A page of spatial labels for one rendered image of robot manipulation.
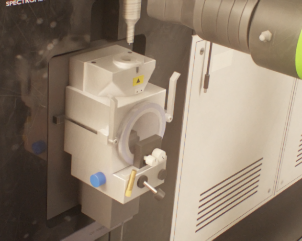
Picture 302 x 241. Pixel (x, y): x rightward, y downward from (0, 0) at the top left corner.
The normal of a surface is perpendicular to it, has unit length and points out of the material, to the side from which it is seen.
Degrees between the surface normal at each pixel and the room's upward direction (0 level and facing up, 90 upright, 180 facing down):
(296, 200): 0
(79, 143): 90
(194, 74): 90
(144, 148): 90
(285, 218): 0
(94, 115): 90
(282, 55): 109
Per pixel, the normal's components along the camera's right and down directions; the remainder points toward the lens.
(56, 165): 0.76, 0.33
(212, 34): -0.59, 0.72
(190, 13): -0.79, 0.20
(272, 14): -0.55, -0.16
